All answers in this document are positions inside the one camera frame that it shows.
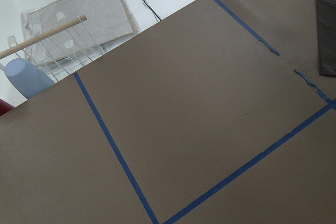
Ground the brown t-shirt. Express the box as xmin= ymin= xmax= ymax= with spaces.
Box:
xmin=316 ymin=0 xmax=335 ymax=77

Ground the wooden dowel stick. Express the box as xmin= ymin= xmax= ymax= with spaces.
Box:
xmin=1 ymin=15 xmax=87 ymax=59

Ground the blue plastic cup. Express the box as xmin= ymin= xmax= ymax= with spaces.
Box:
xmin=4 ymin=58 xmax=55 ymax=99

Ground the red bottle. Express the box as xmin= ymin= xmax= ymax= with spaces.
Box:
xmin=0 ymin=99 xmax=14 ymax=116

